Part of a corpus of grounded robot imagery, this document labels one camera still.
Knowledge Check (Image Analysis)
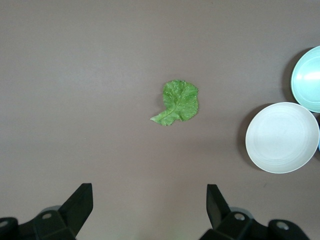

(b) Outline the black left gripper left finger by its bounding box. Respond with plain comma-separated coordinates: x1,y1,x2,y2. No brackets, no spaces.
0,183,94,240

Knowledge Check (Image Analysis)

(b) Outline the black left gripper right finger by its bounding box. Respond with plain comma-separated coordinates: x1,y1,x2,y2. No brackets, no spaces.
199,184,311,240

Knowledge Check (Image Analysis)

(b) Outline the green lettuce leaf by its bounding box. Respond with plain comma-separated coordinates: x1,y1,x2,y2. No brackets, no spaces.
149,79,200,127

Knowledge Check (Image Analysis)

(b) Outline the beige round plate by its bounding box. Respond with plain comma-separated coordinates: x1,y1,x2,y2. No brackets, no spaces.
245,101,320,174

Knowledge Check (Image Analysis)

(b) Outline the brown table cover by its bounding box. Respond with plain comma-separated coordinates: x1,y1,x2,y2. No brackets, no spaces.
0,0,320,240

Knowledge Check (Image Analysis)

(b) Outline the pale green round plate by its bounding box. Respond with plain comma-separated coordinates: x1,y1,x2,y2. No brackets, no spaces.
290,45,320,113

